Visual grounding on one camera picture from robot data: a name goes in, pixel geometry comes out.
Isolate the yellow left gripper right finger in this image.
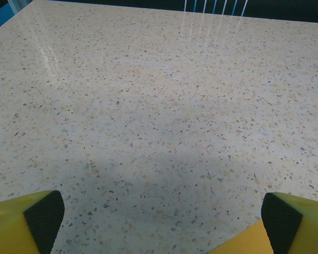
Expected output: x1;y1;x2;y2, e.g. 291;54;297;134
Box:
209;192;318;254

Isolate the aluminium enclosure post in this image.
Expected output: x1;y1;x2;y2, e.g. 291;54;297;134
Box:
7;0;34;15

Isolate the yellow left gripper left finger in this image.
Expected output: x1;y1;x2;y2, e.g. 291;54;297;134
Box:
0;189;65;254

